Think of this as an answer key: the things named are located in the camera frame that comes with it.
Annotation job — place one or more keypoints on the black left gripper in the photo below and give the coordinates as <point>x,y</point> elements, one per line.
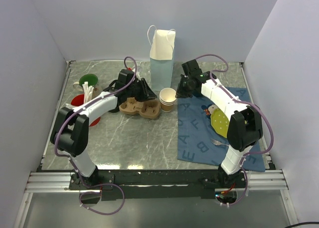
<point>147,93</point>

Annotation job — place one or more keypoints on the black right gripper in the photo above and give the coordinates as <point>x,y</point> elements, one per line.
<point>180,93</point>

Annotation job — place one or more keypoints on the brown pulp cup carrier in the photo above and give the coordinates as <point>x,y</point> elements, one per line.
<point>147,109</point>

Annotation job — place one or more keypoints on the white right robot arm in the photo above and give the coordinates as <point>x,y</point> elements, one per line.
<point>245,123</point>

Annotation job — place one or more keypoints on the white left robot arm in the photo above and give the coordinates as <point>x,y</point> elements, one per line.
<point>71,128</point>

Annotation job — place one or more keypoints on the stacked brown paper cups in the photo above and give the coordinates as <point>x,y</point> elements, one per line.
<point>167,99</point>

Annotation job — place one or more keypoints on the green polka dot plate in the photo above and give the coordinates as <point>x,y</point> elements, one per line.
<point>219,122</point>

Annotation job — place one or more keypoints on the light blue paper bag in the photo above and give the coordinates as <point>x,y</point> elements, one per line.
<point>161,56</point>

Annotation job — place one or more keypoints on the white mug green inside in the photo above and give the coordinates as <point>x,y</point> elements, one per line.
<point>92,80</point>

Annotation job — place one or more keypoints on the blue letter print cloth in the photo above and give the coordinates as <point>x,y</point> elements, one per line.
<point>195,132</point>

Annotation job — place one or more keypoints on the white wrapped straws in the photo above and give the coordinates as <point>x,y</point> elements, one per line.
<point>88,92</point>

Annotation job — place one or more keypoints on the silver fork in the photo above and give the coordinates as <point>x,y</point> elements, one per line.
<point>218,143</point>

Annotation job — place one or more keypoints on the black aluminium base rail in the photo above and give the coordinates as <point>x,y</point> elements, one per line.
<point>143,184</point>

